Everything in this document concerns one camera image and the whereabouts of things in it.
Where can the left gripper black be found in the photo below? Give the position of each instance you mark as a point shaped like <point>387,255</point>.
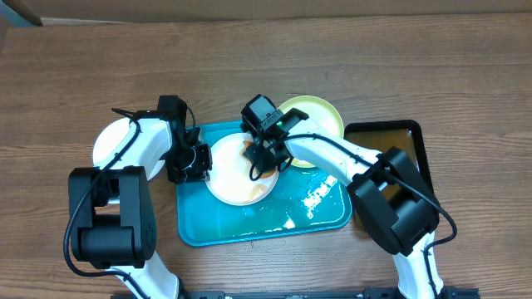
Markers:
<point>199,174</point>

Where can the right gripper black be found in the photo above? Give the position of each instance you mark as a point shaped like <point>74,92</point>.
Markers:
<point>268,164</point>

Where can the green and yellow sponge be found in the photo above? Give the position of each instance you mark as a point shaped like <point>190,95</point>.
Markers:
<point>262,160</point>

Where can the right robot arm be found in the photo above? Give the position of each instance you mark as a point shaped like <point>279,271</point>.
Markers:
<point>396,207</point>

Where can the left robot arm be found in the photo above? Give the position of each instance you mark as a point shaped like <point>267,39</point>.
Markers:
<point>112,229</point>

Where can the teal plastic serving tray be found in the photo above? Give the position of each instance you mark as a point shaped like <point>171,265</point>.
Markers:
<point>302,201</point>

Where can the black tray with brown water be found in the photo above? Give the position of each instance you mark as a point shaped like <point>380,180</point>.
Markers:
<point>406,135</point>

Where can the green rimmed white plate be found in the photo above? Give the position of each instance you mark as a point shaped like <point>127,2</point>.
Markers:
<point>319,110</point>

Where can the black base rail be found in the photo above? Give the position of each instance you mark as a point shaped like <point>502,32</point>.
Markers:
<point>368,293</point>

